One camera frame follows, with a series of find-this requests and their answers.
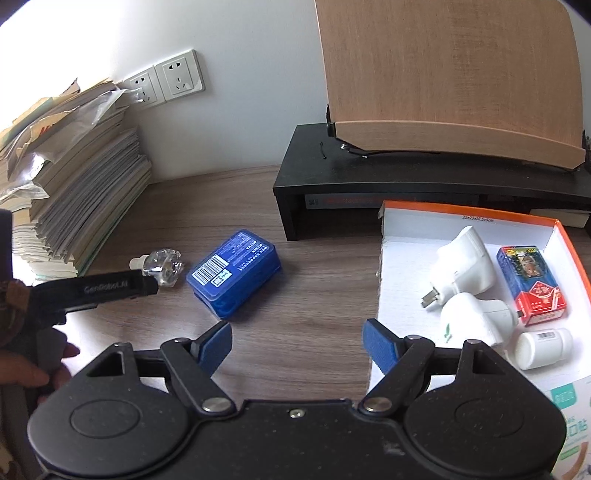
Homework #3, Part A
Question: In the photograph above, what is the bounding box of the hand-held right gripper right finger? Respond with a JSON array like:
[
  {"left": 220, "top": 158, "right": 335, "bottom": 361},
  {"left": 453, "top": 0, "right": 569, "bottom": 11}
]
[{"left": 358, "top": 318, "right": 513, "bottom": 415}]

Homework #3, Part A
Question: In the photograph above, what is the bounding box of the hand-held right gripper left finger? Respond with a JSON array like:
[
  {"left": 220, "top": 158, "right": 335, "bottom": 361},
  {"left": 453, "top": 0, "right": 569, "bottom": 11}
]
[{"left": 78, "top": 322, "right": 235, "bottom": 415}]

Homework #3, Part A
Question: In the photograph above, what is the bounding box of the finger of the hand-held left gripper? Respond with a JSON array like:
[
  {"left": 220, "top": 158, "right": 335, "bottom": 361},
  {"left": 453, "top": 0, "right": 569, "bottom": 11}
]
[{"left": 31, "top": 271, "right": 160, "bottom": 325}]

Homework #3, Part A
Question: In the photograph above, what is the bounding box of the clear glass knob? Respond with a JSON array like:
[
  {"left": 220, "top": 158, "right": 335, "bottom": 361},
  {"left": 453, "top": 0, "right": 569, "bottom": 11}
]
[{"left": 129, "top": 248, "right": 186, "bottom": 289}]

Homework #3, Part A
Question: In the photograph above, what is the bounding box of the blue plastic box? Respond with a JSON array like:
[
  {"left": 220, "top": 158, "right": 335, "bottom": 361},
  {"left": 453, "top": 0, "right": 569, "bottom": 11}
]
[{"left": 187, "top": 229, "right": 283, "bottom": 320}]

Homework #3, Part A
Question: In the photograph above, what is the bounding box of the white and orange cardboard box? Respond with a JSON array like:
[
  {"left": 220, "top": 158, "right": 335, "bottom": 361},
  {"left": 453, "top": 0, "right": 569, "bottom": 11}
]
[{"left": 368, "top": 200, "right": 591, "bottom": 480}]

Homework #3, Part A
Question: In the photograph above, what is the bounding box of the white plug adapter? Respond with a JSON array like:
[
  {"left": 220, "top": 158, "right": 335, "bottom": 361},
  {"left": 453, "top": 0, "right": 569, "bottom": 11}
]
[
  {"left": 420, "top": 226, "right": 498, "bottom": 311},
  {"left": 440, "top": 294, "right": 518, "bottom": 357}
]

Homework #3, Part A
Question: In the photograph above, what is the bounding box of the white plastic bottle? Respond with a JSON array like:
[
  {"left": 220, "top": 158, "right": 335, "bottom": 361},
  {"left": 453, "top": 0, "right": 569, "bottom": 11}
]
[{"left": 514, "top": 328, "right": 574, "bottom": 370}]

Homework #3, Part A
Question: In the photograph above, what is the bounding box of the green and white carton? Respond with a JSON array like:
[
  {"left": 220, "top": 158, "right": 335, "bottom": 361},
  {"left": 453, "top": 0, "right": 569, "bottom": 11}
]
[{"left": 544, "top": 382, "right": 591, "bottom": 480}]

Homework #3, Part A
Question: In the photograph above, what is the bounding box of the person's left hand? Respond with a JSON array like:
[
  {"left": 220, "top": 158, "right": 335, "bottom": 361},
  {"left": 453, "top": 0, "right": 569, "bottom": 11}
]
[{"left": 0, "top": 343, "right": 81, "bottom": 398}]

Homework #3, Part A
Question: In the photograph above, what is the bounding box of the stack of books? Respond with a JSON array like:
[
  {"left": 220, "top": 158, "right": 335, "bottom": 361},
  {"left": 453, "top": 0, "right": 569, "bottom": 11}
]
[{"left": 0, "top": 78, "right": 154, "bottom": 283}]

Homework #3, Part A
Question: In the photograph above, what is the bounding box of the person's camouflage clothing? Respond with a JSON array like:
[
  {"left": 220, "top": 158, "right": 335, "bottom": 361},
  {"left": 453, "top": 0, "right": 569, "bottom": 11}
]
[{"left": 0, "top": 387, "right": 45, "bottom": 480}]

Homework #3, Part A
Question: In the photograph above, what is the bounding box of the tiger print card box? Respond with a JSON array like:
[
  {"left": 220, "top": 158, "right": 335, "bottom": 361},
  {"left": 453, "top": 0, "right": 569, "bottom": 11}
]
[{"left": 496, "top": 245, "right": 567, "bottom": 326}]

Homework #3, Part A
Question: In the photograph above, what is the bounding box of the black desk riser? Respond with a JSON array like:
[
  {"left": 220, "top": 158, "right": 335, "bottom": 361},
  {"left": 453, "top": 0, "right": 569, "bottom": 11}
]
[{"left": 272, "top": 123, "right": 591, "bottom": 242}]

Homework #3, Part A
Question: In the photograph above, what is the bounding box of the clear plastic bag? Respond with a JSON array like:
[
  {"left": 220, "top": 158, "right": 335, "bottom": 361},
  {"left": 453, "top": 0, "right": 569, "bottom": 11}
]
[{"left": 0, "top": 87, "right": 128, "bottom": 208}]

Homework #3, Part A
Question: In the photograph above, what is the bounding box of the yellowish book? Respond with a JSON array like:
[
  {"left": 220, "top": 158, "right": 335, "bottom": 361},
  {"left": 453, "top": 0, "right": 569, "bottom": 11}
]
[{"left": 528, "top": 207, "right": 591, "bottom": 227}]

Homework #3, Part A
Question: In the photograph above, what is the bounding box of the wooden book stand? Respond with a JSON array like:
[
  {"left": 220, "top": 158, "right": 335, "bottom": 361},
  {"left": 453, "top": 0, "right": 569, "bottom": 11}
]
[{"left": 315, "top": 0, "right": 587, "bottom": 172}]

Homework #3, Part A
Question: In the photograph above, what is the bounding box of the white wall socket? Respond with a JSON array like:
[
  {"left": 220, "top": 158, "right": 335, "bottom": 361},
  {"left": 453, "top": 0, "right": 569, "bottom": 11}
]
[
  {"left": 121, "top": 66, "right": 163, "bottom": 110},
  {"left": 154, "top": 49, "right": 205, "bottom": 103}
]

